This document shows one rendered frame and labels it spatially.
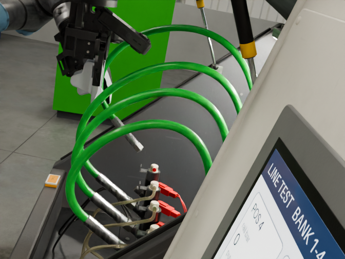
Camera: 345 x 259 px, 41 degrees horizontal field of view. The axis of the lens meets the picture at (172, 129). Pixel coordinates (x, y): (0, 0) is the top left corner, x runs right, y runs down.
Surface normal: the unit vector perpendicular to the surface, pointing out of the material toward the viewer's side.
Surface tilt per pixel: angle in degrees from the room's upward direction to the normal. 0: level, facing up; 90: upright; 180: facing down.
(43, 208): 0
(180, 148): 90
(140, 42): 89
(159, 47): 90
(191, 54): 90
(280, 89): 76
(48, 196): 0
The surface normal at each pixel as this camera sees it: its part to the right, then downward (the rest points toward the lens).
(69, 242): 0.18, -0.93
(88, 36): 0.04, 0.34
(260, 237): -0.91, -0.37
